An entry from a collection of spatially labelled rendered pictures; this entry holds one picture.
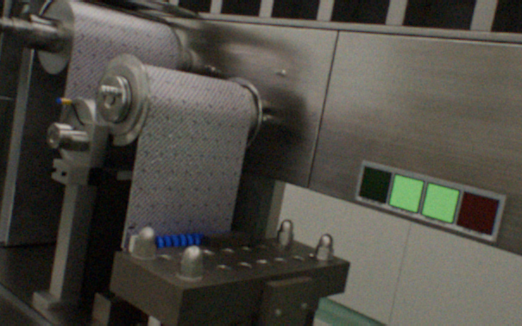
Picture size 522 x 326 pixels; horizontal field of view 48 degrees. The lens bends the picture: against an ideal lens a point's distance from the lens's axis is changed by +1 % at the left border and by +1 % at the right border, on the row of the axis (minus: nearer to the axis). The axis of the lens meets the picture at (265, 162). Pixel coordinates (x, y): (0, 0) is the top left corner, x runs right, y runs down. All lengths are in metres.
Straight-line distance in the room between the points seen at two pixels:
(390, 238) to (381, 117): 2.70
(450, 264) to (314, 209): 1.00
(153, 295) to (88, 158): 0.26
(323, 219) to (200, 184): 2.97
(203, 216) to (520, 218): 0.52
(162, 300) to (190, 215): 0.24
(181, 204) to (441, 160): 0.44
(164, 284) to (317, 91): 0.48
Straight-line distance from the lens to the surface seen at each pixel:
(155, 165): 0.96
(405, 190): 0.99
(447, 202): 0.96
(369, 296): 3.82
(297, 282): 0.95
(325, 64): 1.11
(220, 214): 1.09
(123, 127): 0.96
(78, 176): 0.98
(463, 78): 0.97
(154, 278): 0.85
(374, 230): 3.76
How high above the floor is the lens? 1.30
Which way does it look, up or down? 7 degrees down
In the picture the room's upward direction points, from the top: 11 degrees clockwise
